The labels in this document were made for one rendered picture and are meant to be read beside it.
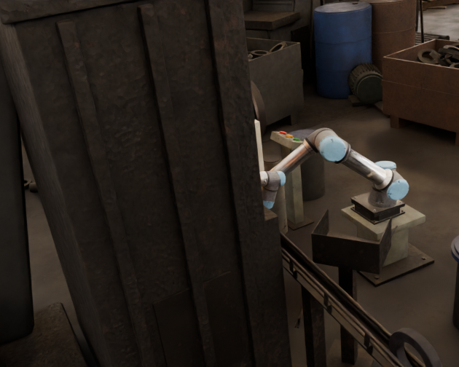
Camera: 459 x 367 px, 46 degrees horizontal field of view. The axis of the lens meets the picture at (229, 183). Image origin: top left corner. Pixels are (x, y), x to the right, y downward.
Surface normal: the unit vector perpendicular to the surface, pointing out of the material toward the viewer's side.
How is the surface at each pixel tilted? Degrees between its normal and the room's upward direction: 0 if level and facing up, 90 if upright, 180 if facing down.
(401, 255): 90
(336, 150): 85
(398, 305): 0
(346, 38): 90
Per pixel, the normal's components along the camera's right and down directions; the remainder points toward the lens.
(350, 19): 0.10, 0.43
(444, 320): -0.12, -0.89
